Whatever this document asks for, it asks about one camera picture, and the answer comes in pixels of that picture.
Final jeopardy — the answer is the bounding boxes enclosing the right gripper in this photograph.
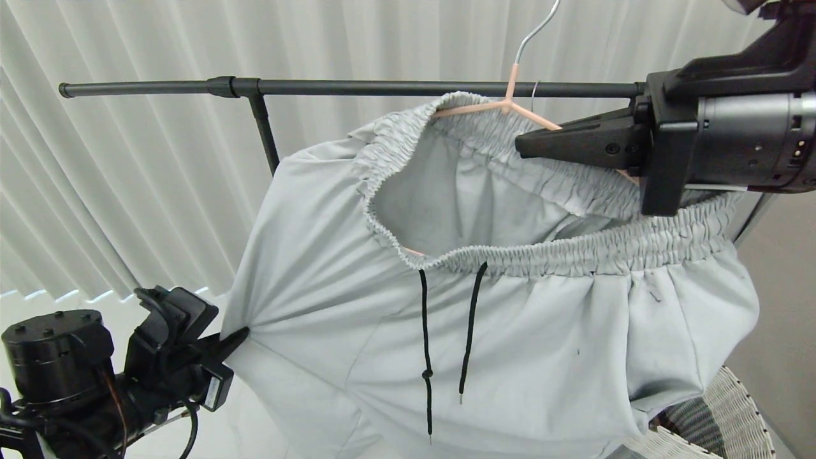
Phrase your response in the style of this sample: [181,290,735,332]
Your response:
[515,92,816,216]

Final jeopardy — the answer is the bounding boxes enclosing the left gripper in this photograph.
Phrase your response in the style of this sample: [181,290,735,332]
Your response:
[121,362,235,441]

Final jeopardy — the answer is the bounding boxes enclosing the pale grey shorts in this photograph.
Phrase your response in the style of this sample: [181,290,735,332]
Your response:
[220,91,761,459]

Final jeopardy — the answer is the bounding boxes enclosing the black clothes rack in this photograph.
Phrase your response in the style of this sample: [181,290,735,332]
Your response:
[59,75,648,176]

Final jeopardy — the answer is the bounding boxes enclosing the white laundry basket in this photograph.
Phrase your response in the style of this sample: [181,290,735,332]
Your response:
[622,367,775,459]

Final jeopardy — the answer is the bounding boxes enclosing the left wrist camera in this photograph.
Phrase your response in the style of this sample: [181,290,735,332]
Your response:
[124,286,221,383]

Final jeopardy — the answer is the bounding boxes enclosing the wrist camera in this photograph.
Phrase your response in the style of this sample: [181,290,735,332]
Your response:
[124,286,221,383]
[647,0,816,99]

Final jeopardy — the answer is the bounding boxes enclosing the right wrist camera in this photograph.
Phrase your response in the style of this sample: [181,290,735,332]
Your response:
[647,0,816,99]

